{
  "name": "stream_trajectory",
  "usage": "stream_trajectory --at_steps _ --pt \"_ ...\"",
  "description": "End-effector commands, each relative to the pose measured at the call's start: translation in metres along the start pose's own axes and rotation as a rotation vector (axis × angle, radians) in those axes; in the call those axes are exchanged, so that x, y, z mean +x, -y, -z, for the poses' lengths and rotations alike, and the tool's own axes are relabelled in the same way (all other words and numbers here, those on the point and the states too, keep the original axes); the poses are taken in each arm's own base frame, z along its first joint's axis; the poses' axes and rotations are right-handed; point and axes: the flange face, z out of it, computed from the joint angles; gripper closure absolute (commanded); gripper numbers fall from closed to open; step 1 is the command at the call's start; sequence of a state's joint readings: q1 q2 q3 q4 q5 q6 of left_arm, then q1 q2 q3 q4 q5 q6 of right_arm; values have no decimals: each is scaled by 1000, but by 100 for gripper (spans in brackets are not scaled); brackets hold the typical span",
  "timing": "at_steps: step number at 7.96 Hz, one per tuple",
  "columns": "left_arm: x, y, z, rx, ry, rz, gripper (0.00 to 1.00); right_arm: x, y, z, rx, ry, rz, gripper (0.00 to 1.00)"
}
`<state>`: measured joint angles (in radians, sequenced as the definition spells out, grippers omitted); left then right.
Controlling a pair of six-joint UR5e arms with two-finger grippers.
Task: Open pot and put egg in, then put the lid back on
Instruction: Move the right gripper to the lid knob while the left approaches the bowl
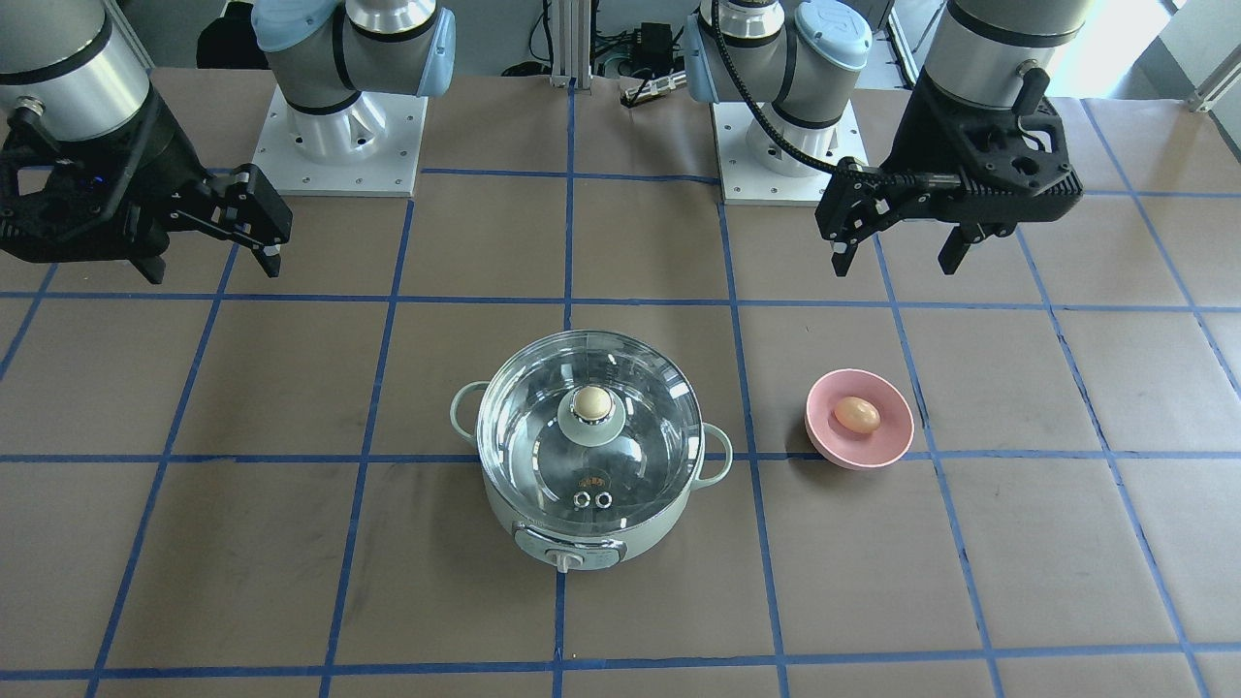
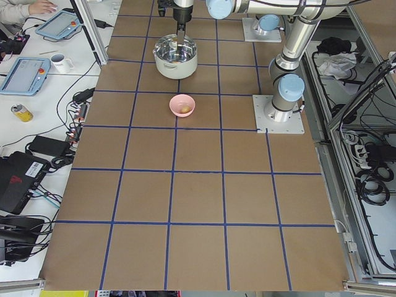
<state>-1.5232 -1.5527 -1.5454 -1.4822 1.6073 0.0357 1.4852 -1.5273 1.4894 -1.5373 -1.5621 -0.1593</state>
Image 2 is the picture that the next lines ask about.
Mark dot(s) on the white mug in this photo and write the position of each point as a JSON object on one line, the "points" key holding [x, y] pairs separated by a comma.
{"points": [[62, 64]]}

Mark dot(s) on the white crumpled cloth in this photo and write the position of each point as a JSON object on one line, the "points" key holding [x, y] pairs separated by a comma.
{"points": [[338, 66]]}

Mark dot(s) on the pink bowl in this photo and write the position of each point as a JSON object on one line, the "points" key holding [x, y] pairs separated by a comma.
{"points": [[179, 101]]}

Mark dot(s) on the person's hand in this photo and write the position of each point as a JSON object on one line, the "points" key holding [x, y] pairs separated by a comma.
{"points": [[42, 7]]}

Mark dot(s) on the aluminium frame post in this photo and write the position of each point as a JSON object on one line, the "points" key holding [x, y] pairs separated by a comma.
{"points": [[89, 27]]}

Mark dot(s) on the lower blue teach pendant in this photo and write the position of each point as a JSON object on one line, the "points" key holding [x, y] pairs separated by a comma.
{"points": [[26, 76]]}

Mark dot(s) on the white pot with steel interior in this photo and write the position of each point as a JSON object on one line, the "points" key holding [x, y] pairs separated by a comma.
{"points": [[175, 59]]}

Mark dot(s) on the blue teach pendant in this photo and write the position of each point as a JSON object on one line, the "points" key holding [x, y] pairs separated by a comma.
{"points": [[60, 26], [26, 76]]}

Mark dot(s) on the black power adapter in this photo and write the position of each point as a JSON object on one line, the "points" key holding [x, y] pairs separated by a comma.
{"points": [[47, 146]]}

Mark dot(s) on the upper blue teach pendant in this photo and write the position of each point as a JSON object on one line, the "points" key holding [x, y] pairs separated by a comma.
{"points": [[60, 26]]}

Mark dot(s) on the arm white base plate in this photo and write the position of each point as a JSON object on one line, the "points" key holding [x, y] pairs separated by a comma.
{"points": [[270, 120], [261, 31]]}

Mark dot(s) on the black cloth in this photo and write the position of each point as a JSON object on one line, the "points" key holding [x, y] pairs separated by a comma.
{"points": [[334, 45]]}

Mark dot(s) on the black power strip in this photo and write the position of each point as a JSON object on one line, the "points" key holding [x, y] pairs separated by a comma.
{"points": [[77, 124]]}

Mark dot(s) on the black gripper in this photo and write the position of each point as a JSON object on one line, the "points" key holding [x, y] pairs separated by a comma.
{"points": [[182, 13]]}

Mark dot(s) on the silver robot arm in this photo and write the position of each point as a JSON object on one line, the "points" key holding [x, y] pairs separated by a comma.
{"points": [[217, 9], [288, 87]]}

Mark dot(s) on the brown egg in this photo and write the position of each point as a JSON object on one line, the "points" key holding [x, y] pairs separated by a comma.
{"points": [[185, 109]]}

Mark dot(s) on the yellow drink can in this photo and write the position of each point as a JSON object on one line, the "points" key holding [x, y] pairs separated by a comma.
{"points": [[22, 113]]}

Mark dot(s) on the person's beige sleeve forearm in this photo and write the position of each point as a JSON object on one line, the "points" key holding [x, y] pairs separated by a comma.
{"points": [[14, 12]]}

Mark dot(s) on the black red computer box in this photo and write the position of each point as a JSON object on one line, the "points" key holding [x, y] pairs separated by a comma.
{"points": [[21, 173]]}

